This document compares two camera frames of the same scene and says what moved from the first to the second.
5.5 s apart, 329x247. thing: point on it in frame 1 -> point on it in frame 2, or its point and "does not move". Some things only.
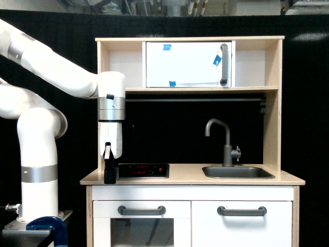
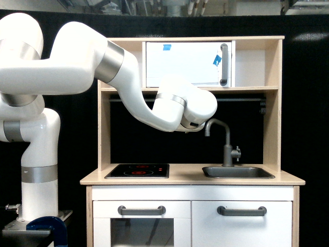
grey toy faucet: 229,153 does not move
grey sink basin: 236,172 does not move
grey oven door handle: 123,210 does not move
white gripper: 110,148 -> 190,126
